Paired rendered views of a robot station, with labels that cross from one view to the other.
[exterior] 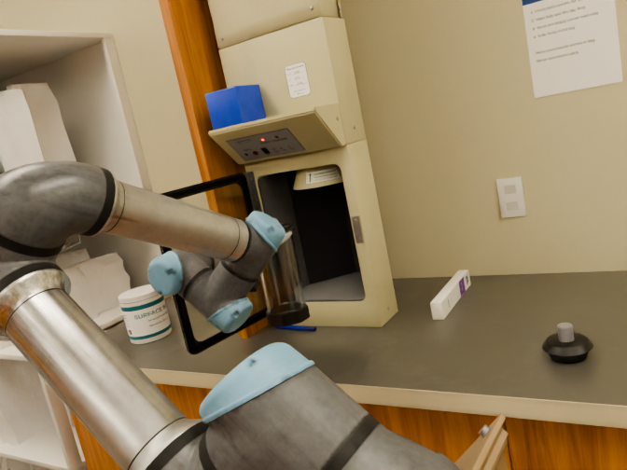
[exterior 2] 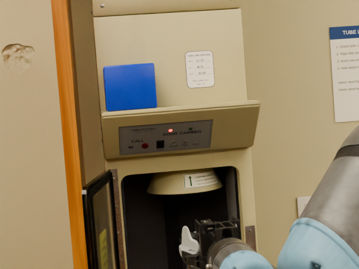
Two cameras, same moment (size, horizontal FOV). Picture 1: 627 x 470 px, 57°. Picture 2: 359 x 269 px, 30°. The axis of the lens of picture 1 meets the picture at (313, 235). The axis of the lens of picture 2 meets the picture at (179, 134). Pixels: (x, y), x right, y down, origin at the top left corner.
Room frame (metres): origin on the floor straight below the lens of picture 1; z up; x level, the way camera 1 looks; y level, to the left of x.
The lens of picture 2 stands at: (0.38, 0.94, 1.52)
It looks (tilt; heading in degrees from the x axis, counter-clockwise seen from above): 3 degrees down; 320
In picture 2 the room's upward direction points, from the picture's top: 4 degrees counter-clockwise
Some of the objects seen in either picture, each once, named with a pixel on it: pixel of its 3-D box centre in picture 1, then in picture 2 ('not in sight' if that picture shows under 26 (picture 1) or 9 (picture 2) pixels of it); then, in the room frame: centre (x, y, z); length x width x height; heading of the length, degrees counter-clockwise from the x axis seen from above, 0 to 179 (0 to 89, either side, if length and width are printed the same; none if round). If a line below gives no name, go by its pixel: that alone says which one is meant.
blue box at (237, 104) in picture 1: (236, 106); (129, 87); (1.48, 0.12, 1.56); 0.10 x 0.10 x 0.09; 57
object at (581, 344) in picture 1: (566, 340); not in sight; (1.03, -0.44, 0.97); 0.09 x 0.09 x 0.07
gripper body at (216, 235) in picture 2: not in sight; (221, 247); (1.19, 0.17, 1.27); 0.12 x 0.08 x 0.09; 147
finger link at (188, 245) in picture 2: not in sight; (187, 241); (1.30, 0.16, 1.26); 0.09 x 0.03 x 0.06; 171
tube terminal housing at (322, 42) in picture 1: (323, 178); (174, 184); (1.58, -0.06, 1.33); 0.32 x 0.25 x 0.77; 57
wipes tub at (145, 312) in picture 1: (146, 313); not in sight; (1.72, 0.56, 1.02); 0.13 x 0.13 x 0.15
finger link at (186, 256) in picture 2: not in sight; (198, 256); (1.26, 0.17, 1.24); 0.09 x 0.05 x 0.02; 171
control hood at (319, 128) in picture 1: (275, 138); (180, 129); (1.43, 0.04, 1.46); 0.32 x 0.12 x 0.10; 57
